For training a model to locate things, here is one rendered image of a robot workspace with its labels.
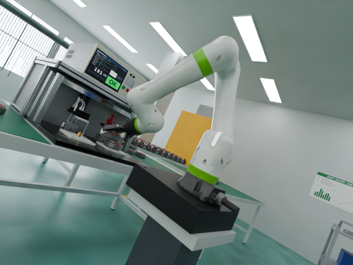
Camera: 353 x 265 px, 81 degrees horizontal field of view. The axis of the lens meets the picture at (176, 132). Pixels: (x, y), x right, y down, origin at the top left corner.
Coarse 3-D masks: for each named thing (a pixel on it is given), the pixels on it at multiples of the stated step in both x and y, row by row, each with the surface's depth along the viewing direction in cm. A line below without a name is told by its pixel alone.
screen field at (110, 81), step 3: (108, 78) 134; (111, 78) 136; (105, 81) 134; (108, 81) 135; (111, 81) 137; (114, 81) 138; (117, 81) 140; (108, 84) 136; (111, 84) 137; (114, 84) 139; (117, 84) 140; (114, 87) 139; (117, 87) 141
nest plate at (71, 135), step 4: (60, 128) 116; (64, 132) 112; (68, 132) 114; (72, 132) 121; (68, 136) 108; (72, 136) 108; (76, 136) 114; (80, 136) 121; (80, 140) 111; (84, 140) 113; (88, 140) 119; (92, 144) 117
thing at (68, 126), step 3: (66, 123) 122; (69, 123) 124; (72, 123) 129; (60, 126) 125; (63, 126) 123; (66, 126) 123; (69, 126) 124; (72, 126) 126; (75, 126) 127; (66, 129) 123; (69, 129) 125; (72, 129) 126; (75, 129) 127
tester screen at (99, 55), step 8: (96, 56) 125; (104, 56) 128; (96, 64) 126; (104, 64) 130; (112, 64) 134; (88, 72) 124; (96, 72) 128; (104, 72) 131; (120, 72) 139; (104, 80) 133
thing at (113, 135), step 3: (108, 132) 118; (111, 132) 119; (114, 132) 126; (117, 132) 127; (105, 135) 118; (108, 135) 118; (111, 135) 119; (114, 135) 119; (117, 135) 121; (120, 135) 126; (111, 138) 118; (114, 138) 119; (117, 138) 121
